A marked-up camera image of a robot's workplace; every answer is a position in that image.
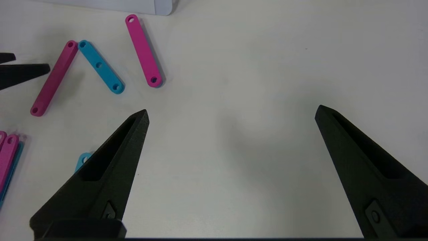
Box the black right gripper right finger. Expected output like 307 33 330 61
315 105 428 239

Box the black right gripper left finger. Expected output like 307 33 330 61
29 109 150 239

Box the white BRAIN sign card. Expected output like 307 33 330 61
40 0 178 16

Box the blue flat bar with holes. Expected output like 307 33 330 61
74 152 93 173
78 40 125 95

